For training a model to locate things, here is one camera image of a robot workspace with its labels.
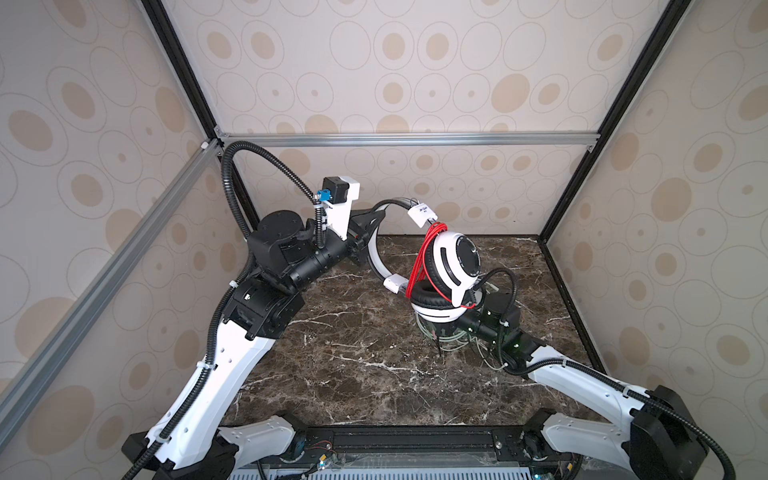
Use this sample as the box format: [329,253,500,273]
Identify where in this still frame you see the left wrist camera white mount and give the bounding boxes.
[315,176,360,241]

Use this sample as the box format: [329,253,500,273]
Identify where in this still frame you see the white black headphones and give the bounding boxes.
[368,198,486,323]

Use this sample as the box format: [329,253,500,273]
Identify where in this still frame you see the left diagonal aluminium frame bar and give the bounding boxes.
[1,138,220,449]

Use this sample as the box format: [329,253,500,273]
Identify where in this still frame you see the horizontal aluminium frame bar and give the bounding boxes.
[221,131,600,148]

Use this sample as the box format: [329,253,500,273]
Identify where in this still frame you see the red headphone cable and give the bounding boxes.
[405,221,481,312]

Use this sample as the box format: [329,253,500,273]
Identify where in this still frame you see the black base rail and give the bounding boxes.
[155,423,676,480]

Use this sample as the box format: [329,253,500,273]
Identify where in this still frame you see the pale green headphone cable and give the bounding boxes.
[417,311,511,372]

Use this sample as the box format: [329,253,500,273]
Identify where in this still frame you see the green headphones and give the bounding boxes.
[415,314,471,355]

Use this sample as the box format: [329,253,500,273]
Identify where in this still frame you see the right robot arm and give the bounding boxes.
[456,292,737,479]

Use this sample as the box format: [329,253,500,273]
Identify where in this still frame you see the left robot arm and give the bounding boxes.
[122,141,385,479]

